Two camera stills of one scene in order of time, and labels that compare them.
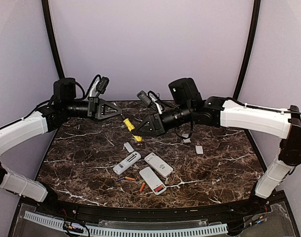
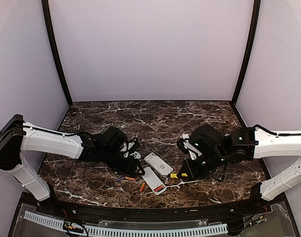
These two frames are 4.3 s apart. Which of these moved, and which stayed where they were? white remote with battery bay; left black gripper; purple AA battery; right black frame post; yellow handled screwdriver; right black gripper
Moved: right black gripper; left black gripper; yellow handled screwdriver
Stayed: white remote with battery bay; purple AA battery; right black frame post
